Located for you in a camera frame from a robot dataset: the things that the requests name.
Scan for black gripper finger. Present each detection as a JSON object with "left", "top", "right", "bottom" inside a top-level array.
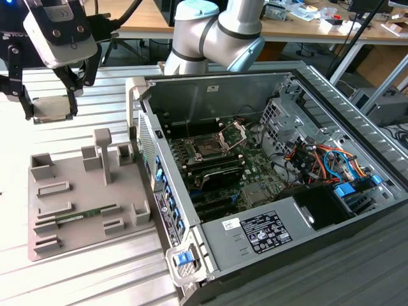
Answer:
[
  {"left": 52, "top": 43, "right": 103, "bottom": 117},
  {"left": 0, "top": 44, "right": 35, "bottom": 121}
]

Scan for silver CPU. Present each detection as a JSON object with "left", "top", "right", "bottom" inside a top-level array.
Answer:
[{"left": 31, "top": 95, "right": 75, "bottom": 125}]

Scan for black RAM slot bank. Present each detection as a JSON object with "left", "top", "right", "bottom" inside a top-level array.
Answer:
[
  {"left": 164, "top": 118, "right": 222, "bottom": 140},
  {"left": 183, "top": 152, "right": 245, "bottom": 176}
]

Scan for CPU socket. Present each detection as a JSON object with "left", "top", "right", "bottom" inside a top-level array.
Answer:
[{"left": 189, "top": 135, "right": 230, "bottom": 160}]

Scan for office chair base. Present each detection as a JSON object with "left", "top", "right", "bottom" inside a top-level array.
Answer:
[{"left": 101, "top": 40, "right": 141, "bottom": 66}]

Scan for open PC case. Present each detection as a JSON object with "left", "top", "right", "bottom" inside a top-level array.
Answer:
[{"left": 125, "top": 60, "right": 408, "bottom": 306}]

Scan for grey parts rack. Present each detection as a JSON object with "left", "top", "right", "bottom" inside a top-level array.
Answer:
[{"left": 27, "top": 128, "right": 157, "bottom": 263}]

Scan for green RAM stick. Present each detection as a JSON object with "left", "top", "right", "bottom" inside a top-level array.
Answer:
[{"left": 55, "top": 207, "right": 117, "bottom": 226}]

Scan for metal socket cover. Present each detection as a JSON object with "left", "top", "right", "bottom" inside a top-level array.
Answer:
[{"left": 216, "top": 120, "right": 248, "bottom": 152}]

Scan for black graphics card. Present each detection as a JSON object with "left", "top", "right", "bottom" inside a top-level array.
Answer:
[{"left": 199, "top": 165, "right": 245, "bottom": 193}]

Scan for black expansion slots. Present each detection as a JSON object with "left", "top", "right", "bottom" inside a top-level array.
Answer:
[{"left": 190, "top": 190, "right": 240, "bottom": 222}]

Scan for silver metal drive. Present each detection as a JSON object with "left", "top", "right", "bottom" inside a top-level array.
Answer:
[{"left": 266, "top": 4, "right": 288, "bottom": 22}]

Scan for green motherboard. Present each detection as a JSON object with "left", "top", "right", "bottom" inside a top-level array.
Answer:
[{"left": 159, "top": 117, "right": 288, "bottom": 224}]

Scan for silver drive cage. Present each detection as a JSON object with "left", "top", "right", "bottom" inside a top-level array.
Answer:
[{"left": 259, "top": 97, "right": 316, "bottom": 154}]

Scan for grey chipset heat sink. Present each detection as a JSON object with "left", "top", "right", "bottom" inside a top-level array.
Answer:
[{"left": 242, "top": 183, "right": 272, "bottom": 205}]

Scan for white sticker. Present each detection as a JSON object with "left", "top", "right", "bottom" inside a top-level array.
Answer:
[{"left": 221, "top": 218, "right": 242, "bottom": 231}]

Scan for blue case latch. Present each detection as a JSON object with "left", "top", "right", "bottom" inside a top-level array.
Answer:
[{"left": 173, "top": 251, "right": 195, "bottom": 267}]

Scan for grey power supply unit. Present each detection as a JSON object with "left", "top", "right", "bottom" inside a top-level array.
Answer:
[{"left": 200, "top": 196, "right": 323, "bottom": 272}]

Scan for black rating label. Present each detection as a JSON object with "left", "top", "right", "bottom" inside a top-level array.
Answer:
[{"left": 240, "top": 209, "right": 293, "bottom": 254}]

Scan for small white box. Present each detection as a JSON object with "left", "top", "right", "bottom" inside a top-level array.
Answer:
[{"left": 320, "top": 18, "right": 351, "bottom": 34}]

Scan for black slanted pole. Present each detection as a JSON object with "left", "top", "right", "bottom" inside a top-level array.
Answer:
[{"left": 327, "top": 0, "right": 386, "bottom": 77}]

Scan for black fan shroud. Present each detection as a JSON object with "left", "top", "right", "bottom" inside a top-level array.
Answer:
[{"left": 277, "top": 184, "right": 354, "bottom": 230}]

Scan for blue disk carrier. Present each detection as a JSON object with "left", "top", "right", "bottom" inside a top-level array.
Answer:
[{"left": 333, "top": 181, "right": 356, "bottom": 200}]

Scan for large cardboard box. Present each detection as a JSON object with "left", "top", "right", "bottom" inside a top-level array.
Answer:
[{"left": 356, "top": 44, "right": 408, "bottom": 89}]

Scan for grey desktop computer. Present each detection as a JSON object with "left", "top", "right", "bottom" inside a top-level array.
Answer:
[{"left": 350, "top": 87, "right": 408, "bottom": 127}]

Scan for small cardboard box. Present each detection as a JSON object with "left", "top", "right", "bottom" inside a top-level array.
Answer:
[{"left": 384, "top": 22, "right": 404, "bottom": 36}]

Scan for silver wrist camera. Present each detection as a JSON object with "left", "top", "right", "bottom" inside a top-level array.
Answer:
[{"left": 22, "top": 0, "right": 98, "bottom": 69}]

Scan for coloured power wire bundle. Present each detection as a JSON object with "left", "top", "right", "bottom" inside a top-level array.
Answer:
[{"left": 285, "top": 143, "right": 339, "bottom": 186}]

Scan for blue data wire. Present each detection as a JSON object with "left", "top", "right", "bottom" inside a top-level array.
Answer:
[{"left": 323, "top": 149, "right": 355, "bottom": 183}]

